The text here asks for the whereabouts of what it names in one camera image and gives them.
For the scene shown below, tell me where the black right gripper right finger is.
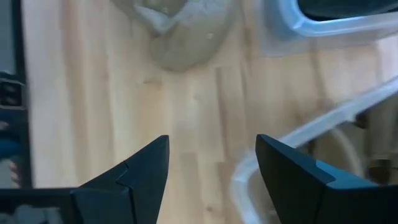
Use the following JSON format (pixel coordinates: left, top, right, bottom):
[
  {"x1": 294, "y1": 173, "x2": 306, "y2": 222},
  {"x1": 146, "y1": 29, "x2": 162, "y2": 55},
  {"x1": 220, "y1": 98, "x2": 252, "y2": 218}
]
[{"x1": 255, "y1": 134, "x2": 398, "y2": 224}]

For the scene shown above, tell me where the tan hat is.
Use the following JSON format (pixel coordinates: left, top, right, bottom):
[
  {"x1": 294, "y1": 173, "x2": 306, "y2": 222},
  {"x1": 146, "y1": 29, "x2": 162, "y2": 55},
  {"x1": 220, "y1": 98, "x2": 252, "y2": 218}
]
[{"x1": 310, "y1": 96, "x2": 398, "y2": 187}]

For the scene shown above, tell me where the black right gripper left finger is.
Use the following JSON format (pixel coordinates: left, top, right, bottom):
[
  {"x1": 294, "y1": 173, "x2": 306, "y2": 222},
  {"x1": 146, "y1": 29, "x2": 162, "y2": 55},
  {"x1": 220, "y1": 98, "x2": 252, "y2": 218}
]
[{"x1": 70, "y1": 134, "x2": 170, "y2": 224}]

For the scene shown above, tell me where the beige cap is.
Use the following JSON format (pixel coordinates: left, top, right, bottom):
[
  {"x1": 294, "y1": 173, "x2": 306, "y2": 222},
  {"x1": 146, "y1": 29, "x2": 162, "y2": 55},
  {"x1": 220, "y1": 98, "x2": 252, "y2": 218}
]
[{"x1": 111, "y1": 0, "x2": 236, "y2": 73}]

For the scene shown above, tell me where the black table frame rail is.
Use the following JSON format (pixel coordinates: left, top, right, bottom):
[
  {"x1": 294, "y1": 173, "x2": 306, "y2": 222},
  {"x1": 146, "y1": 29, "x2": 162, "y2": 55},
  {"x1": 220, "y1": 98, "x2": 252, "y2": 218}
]
[{"x1": 0, "y1": 0, "x2": 34, "y2": 189}]

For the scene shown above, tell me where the black switch box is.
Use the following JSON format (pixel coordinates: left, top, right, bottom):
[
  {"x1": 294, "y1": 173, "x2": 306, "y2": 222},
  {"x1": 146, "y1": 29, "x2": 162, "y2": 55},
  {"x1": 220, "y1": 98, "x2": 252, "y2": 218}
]
[{"x1": 0, "y1": 78, "x2": 26, "y2": 110}]

